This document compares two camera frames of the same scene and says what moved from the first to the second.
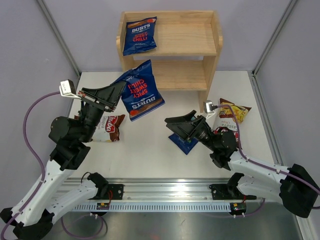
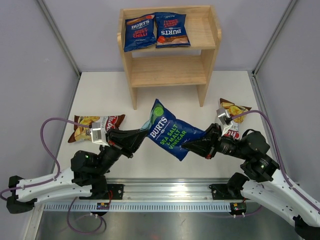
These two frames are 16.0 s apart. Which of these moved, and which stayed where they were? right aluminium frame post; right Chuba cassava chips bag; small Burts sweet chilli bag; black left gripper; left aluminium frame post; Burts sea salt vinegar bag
Moved: black left gripper; small Burts sweet chilli bag; Burts sea salt vinegar bag
Stayed: right aluminium frame post; right Chuba cassava chips bag; left aluminium frame post
